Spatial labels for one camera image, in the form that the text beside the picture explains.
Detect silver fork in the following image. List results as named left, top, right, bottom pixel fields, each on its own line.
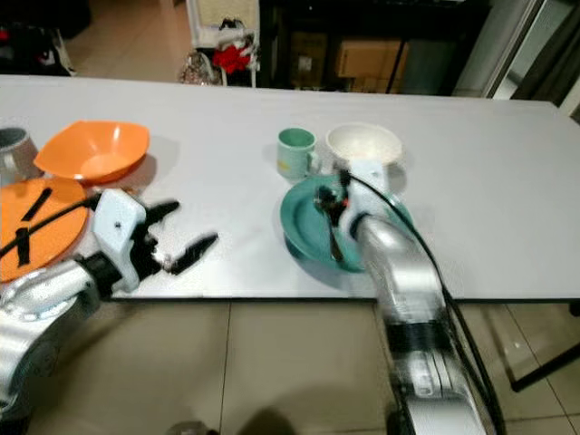
left=314, top=185, right=346, bottom=265

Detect teal round plate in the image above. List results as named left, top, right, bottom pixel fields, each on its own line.
left=280, top=173, right=415, bottom=274

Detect white ceramic bowl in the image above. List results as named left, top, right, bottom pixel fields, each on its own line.
left=324, top=121, right=404, bottom=170

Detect green mug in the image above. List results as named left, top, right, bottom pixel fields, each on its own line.
left=275, top=127, right=324, bottom=181

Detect orange bowl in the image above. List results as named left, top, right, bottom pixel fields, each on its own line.
left=34, top=119, right=152, bottom=188

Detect orange round plate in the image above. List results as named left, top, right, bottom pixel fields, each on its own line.
left=0, top=176, right=90, bottom=285

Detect black flat strip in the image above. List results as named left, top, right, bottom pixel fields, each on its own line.
left=13, top=226, right=31, bottom=265
left=22, top=187, right=56, bottom=224

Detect large brown cardboard box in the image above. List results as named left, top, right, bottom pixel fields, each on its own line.
left=334, top=37, right=410, bottom=82

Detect patterned bag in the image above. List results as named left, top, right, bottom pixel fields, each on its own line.
left=179, top=52, right=219, bottom=88

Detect grey mug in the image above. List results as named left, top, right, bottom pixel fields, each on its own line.
left=0, top=126, right=41, bottom=183

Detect black shelf unit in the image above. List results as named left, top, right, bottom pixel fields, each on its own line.
left=257, top=0, right=492, bottom=95

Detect grey robot foot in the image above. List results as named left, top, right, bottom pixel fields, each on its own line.
left=167, top=420, right=211, bottom=435

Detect white storage rack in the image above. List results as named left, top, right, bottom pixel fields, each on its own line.
left=185, top=0, right=263, bottom=88

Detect grey curtain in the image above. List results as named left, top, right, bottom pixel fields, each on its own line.
left=511, top=0, right=580, bottom=102

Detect black table leg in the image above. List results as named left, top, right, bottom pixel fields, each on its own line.
left=510, top=302, right=580, bottom=393

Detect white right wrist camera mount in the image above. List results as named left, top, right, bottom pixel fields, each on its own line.
left=343, top=158, right=397, bottom=229

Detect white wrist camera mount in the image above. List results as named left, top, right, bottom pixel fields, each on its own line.
left=343, top=158, right=397, bottom=229
left=92, top=188, right=150, bottom=294

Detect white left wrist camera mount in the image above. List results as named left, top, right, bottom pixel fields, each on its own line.
left=92, top=188, right=150, bottom=294

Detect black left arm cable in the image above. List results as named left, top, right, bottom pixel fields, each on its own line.
left=0, top=194, right=102, bottom=261

